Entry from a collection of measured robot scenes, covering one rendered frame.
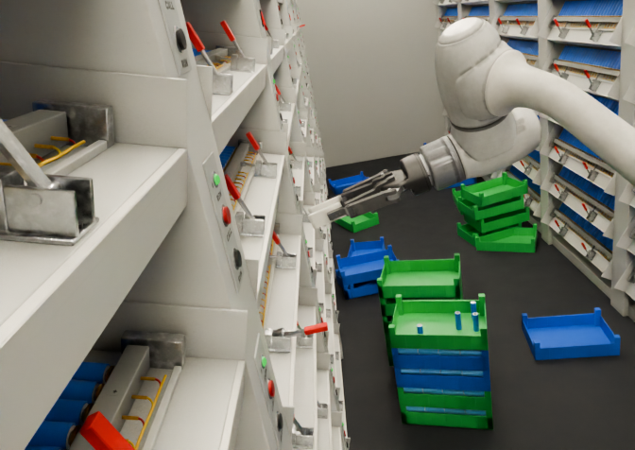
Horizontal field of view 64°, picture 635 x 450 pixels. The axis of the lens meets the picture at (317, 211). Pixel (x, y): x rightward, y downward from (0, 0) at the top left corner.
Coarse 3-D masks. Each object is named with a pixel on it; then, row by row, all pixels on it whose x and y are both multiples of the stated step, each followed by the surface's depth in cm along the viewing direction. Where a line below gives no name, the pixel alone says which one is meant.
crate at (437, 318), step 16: (400, 304) 178; (416, 304) 178; (432, 304) 176; (448, 304) 175; (464, 304) 173; (480, 304) 170; (400, 320) 176; (416, 320) 175; (432, 320) 173; (448, 320) 172; (464, 320) 170; (480, 320) 169; (400, 336) 161; (416, 336) 160; (432, 336) 158; (448, 336) 156; (464, 336) 155; (480, 336) 154
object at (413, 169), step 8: (408, 160) 93; (416, 160) 92; (408, 168) 92; (416, 168) 91; (424, 168) 91; (400, 176) 94; (408, 176) 91; (416, 176) 91; (424, 176) 91; (392, 184) 92; (400, 184) 91; (408, 184) 92; (416, 184) 92; (424, 184) 92; (416, 192) 93; (424, 192) 94
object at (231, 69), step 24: (192, 48) 97; (216, 48) 100; (240, 48) 100; (264, 48) 101; (216, 72) 62; (240, 72) 85; (264, 72) 99; (216, 96) 60; (240, 96) 66; (216, 120) 49; (240, 120) 68; (216, 144) 50
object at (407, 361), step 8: (392, 352) 165; (488, 352) 155; (400, 360) 165; (408, 360) 164; (416, 360) 163; (424, 360) 163; (432, 360) 162; (440, 360) 161; (448, 360) 160; (456, 360) 159; (464, 360) 159; (472, 360) 158; (480, 360) 157; (488, 360) 156; (408, 368) 165; (416, 368) 165; (424, 368) 164; (432, 368) 163; (440, 368) 162; (448, 368) 161; (456, 368) 160; (464, 368) 160; (472, 368) 159; (480, 368) 158; (488, 368) 157
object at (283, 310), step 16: (288, 224) 115; (272, 240) 112; (288, 240) 113; (288, 272) 99; (272, 288) 92; (288, 288) 93; (272, 304) 87; (288, 304) 88; (272, 320) 83; (288, 320) 83; (272, 352) 75; (288, 368) 72; (288, 384) 69; (288, 400) 66; (288, 416) 59
